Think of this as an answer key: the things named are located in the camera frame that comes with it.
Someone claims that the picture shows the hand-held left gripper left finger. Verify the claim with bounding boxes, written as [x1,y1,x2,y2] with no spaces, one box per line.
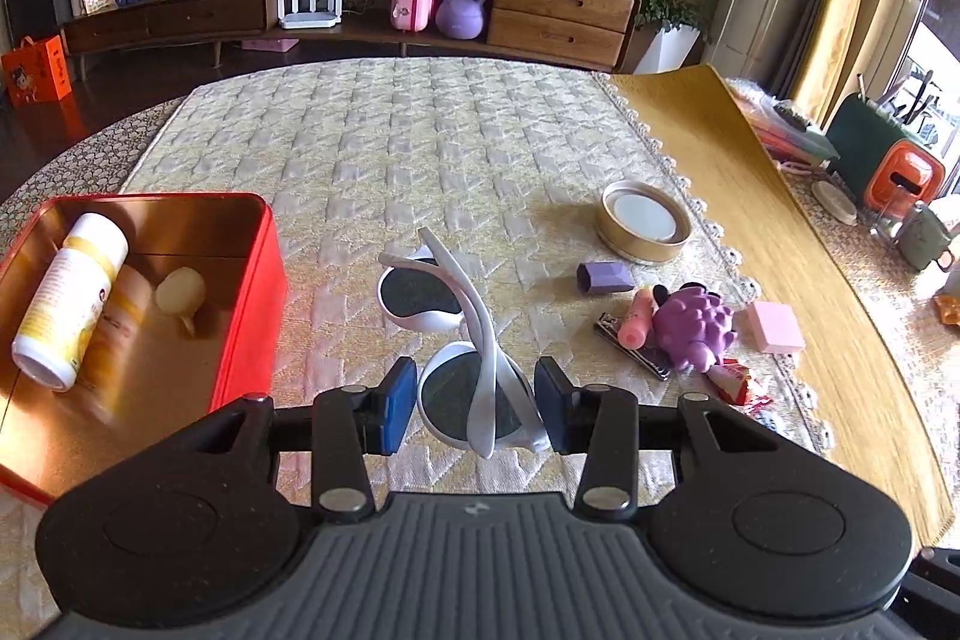
[184,356,419,525]

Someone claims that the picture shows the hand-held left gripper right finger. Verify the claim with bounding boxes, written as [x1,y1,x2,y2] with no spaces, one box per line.
[532,355,773,513]

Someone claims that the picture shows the metal nail clipper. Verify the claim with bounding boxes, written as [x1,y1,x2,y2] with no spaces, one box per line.
[594,312,674,381]

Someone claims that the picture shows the white sunglasses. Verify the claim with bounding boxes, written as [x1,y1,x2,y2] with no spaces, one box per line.
[376,226,552,459]

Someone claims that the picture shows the red tin box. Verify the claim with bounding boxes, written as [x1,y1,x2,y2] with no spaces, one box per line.
[0,192,290,507]

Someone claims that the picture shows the red snack packet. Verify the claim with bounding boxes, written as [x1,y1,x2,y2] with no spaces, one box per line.
[705,359,777,414]

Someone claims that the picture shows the orange pink tube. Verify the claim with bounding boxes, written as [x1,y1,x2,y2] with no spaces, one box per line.
[619,287,661,348]

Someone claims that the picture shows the small purple box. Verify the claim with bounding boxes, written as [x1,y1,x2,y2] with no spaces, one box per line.
[577,261,636,296]

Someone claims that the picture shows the purple rubber toy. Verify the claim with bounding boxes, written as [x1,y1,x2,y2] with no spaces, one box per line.
[649,284,740,372]

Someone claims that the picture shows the round gold lid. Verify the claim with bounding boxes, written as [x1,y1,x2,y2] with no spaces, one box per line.
[596,179,693,266]

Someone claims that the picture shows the pink rectangular block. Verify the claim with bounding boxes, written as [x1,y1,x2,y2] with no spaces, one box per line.
[735,301,806,354]

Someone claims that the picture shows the small cream pear-shaped object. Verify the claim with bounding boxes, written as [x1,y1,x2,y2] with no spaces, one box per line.
[155,266,207,335]

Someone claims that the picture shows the white and yellow bottle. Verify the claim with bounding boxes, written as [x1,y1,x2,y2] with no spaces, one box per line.
[11,212,130,393]

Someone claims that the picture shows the white round coaster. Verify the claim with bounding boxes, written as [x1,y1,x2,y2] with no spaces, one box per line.
[814,179,858,226]

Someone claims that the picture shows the stack of books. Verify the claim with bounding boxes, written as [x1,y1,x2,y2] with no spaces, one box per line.
[724,77,841,172]

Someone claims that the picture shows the clear glass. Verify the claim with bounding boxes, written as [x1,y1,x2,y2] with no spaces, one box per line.
[874,190,912,238]

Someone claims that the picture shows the purple kettlebell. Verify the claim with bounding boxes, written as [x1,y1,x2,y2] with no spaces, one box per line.
[435,0,492,40]

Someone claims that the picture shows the pink toy suitcase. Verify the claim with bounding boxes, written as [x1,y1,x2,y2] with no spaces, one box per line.
[390,0,440,35]

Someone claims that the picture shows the white router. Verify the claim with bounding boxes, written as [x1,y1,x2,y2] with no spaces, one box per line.
[276,0,346,30]

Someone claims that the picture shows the wooden TV cabinet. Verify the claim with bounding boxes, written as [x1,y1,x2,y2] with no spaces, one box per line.
[60,0,642,75]

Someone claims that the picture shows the green mug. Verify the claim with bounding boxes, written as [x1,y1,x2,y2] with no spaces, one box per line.
[896,201,955,272]

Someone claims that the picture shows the beige patterned table cover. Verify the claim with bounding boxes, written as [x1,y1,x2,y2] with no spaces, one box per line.
[0,96,960,483]

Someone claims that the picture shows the dark green container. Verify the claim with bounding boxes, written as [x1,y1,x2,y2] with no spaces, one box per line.
[825,92,927,185]

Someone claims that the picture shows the orange container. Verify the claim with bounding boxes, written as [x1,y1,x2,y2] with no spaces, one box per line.
[870,145,947,214]

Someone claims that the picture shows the orange gift bag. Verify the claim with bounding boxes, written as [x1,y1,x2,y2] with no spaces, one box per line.
[0,36,72,109]

